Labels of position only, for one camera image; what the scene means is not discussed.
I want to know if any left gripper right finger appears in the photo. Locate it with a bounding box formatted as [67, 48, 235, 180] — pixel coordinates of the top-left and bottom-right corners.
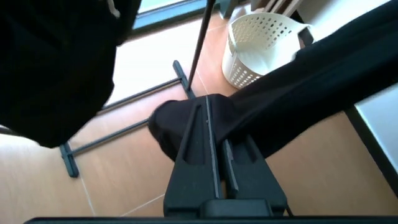
[222, 136, 289, 217]

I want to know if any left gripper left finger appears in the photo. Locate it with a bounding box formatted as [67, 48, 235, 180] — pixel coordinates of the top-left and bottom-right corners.
[164, 95, 223, 218]

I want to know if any black garment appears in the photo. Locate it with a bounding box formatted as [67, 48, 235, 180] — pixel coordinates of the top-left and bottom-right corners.
[148, 0, 398, 162]

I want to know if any black clothes rack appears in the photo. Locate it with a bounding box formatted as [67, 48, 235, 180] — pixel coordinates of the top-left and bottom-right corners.
[58, 0, 217, 179]

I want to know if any white laundry basket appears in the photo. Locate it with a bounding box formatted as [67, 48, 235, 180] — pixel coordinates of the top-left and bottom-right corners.
[221, 12, 315, 90]

